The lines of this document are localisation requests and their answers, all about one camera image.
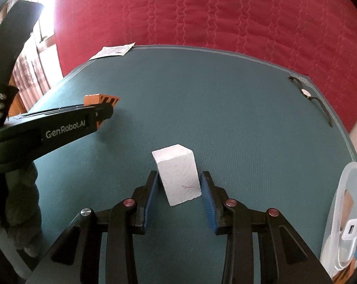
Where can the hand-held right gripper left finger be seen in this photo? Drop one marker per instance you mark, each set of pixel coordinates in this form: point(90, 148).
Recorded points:
point(151, 201)

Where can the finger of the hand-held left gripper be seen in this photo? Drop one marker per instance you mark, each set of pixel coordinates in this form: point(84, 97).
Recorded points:
point(103, 112)

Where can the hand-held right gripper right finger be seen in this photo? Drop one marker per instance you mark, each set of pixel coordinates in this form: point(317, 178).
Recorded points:
point(208, 201)

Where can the orange striped block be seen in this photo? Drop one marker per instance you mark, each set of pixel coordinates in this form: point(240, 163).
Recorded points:
point(344, 275)
point(92, 98)

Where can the white foam block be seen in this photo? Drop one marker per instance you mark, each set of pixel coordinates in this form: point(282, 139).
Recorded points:
point(180, 177)

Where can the clear plastic container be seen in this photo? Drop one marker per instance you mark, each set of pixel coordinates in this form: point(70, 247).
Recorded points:
point(335, 213)

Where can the white wall charger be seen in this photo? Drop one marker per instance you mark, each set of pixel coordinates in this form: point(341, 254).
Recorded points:
point(350, 230)

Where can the person's left hand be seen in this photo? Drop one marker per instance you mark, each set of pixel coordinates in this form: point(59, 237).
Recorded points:
point(21, 207)

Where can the wooden cabinet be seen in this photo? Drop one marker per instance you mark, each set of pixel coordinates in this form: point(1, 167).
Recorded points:
point(17, 106)

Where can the white paper leaflet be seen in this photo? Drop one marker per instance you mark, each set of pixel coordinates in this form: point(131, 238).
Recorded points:
point(113, 51)

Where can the patterned curtain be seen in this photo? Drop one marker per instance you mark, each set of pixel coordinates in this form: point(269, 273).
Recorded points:
point(33, 71)

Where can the window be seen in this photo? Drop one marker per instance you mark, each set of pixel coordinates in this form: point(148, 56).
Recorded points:
point(45, 11)

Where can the red quilted blanket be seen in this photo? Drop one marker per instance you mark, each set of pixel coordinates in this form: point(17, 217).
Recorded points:
point(211, 14)

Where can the black wristwatch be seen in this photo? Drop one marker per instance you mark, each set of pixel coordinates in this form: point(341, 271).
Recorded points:
point(307, 93)

